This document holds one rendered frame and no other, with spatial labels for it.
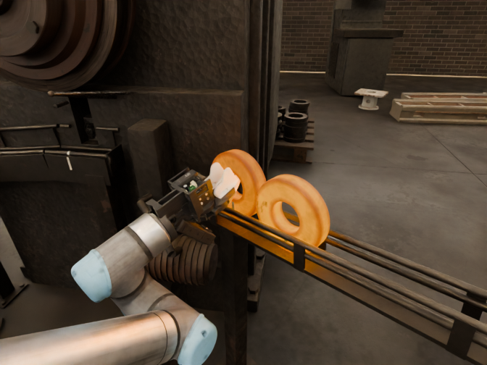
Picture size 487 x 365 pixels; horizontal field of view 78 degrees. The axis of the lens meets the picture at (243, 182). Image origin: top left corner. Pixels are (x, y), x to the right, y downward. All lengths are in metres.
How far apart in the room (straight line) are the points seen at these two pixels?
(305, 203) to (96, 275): 0.35
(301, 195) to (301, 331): 0.84
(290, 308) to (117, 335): 0.99
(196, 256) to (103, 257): 0.31
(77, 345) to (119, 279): 0.16
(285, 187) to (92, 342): 0.36
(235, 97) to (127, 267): 0.50
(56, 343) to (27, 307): 1.21
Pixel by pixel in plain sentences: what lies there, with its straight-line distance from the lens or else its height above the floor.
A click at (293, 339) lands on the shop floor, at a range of 1.27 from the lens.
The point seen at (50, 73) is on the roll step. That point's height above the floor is 0.93.
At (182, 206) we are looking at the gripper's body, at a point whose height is 0.74.
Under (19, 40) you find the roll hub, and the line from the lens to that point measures 0.83.
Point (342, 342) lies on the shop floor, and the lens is 1.30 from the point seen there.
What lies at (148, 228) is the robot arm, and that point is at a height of 0.74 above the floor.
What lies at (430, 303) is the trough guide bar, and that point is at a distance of 0.49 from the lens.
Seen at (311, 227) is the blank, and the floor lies 0.73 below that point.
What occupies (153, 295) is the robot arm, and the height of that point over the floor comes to 0.63.
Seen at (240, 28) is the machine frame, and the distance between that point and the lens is 0.85.
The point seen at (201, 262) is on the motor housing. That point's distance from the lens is 0.79.
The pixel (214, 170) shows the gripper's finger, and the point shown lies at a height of 0.77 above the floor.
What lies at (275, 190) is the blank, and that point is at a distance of 0.56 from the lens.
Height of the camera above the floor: 1.05
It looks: 29 degrees down
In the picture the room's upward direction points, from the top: straight up
